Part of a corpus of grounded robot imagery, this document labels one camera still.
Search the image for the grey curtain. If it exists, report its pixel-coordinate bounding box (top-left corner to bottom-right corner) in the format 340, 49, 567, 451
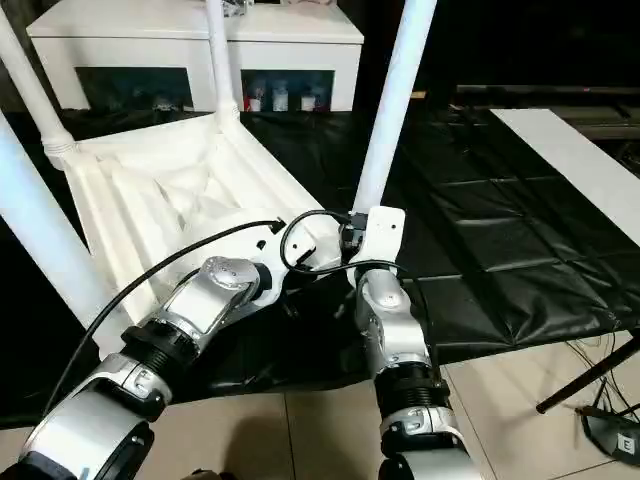
0, 44, 62, 114

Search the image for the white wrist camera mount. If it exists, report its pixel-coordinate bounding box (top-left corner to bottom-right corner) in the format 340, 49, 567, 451
248, 218, 320, 307
343, 204, 407, 272

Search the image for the white plastic table top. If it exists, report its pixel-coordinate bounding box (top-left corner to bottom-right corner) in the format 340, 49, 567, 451
63, 110, 352, 352

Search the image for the black floor cable bundle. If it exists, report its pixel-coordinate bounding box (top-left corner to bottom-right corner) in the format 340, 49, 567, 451
564, 327, 640, 416

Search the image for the black router with antennas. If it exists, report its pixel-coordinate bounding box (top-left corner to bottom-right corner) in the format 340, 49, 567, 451
581, 393, 640, 460

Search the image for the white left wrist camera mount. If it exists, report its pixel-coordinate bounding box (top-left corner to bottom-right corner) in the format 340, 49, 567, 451
248, 218, 320, 307

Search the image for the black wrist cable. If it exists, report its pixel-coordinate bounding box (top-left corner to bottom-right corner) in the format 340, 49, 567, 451
48, 216, 287, 412
278, 208, 442, 384

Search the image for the white cabinet with openings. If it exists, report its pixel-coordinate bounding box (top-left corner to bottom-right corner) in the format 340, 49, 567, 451
24, 0, 365, 115

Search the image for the flat white board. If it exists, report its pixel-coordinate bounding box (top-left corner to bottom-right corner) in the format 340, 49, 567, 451
488, 106, 640, 237

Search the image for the black folding stand leg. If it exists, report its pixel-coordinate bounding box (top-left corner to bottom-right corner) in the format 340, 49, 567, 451
534, 328, 640, 416

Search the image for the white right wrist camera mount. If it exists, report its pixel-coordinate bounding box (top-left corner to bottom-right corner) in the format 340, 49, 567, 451
343, 204, 407, 272

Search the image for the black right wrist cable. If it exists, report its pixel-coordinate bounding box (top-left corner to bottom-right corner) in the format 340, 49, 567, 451
278, 208, 442, 384

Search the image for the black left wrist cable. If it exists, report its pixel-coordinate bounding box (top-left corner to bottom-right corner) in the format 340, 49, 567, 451
48, 216, 287, 412

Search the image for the black work mat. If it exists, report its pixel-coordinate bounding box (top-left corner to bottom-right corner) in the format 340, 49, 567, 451
0, 104, 640, 416

